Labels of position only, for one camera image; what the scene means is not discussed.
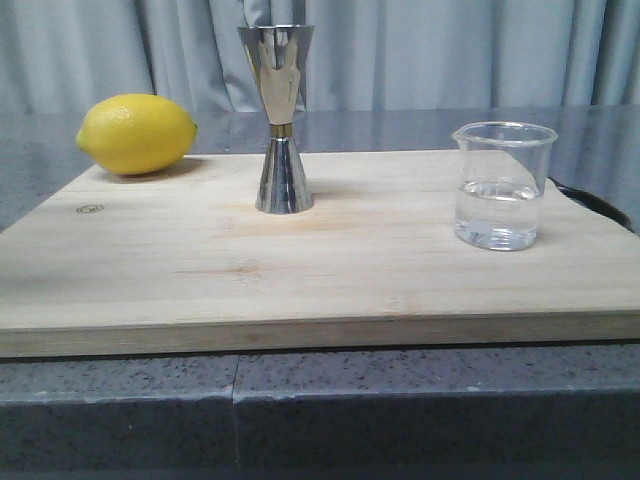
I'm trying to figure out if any steel double jigger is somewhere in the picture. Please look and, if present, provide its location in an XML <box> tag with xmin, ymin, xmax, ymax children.
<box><xmin>238</xmin><ymin>25</ymin><xmax>314</xmax><ymax>215</ymax></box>

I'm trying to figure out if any glass beaker with clear liquid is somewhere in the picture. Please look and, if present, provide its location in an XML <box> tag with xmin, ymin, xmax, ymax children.
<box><xmin>452</xmin><ymin>121</ymin><xmax>558</xmax><ymax>251</ymax></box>

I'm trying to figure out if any light wooden cutting board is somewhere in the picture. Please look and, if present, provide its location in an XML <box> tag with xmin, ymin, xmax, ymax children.
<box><xmin>1</xmin><ymin>150</ymin><xmax>639</xmax><ymax>357</ymax></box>

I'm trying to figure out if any yellow lemon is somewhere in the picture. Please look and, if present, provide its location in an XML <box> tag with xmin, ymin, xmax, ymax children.
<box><xmin>76</xmin><ymin>93</ymin><xmax>198</xmax><ymax>176</ymax></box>

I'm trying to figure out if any grey curtain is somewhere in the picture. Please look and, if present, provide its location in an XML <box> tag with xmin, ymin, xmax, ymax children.
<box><xmin>1</xmin><ymin>1</ymin><xmax>639</xmax><ymax>114</ymax></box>

